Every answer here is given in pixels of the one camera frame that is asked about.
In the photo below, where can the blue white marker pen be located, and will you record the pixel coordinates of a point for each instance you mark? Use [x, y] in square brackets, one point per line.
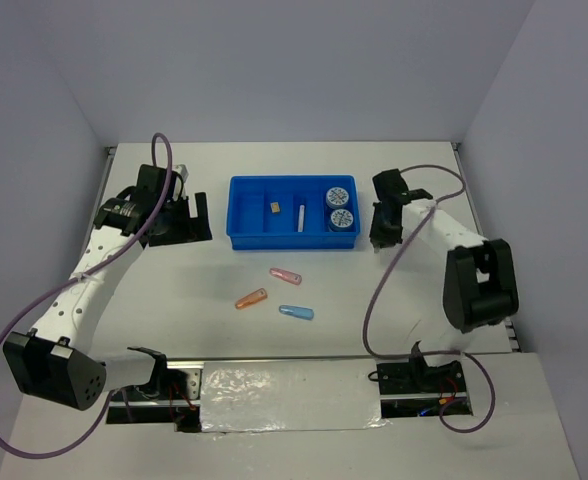
[301, 218]

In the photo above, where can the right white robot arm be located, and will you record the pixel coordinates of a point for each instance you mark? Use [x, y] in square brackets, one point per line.
[479, 286]

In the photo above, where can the blue correction tape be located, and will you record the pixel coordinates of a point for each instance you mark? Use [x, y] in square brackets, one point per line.
[298, 312]

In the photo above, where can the orange correction tape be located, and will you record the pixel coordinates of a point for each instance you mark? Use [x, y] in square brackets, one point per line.
[251, 299]

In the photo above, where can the blue slime jar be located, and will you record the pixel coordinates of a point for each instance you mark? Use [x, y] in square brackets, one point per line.
[341, 220]
[337, 198]

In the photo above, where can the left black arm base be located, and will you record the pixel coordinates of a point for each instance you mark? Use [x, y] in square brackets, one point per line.
[177, 403]

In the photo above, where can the blue compartment tray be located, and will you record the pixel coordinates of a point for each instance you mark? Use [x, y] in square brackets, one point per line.
[251, 225]

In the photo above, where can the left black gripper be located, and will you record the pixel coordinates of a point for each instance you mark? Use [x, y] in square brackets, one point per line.
[194, 229]

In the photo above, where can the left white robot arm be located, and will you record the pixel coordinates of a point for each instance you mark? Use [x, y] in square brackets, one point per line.
[51, 361]

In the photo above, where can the silver foil cover plate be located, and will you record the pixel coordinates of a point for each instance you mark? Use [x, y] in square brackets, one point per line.
[275, 396]

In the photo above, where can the pink correction tape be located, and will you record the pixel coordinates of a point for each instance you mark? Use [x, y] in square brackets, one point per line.
[285, 275]

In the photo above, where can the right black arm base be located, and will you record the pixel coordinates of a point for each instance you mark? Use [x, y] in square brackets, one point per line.
[415, 379]

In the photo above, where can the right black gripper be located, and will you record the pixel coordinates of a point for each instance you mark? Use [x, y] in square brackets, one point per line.
[377, 236]

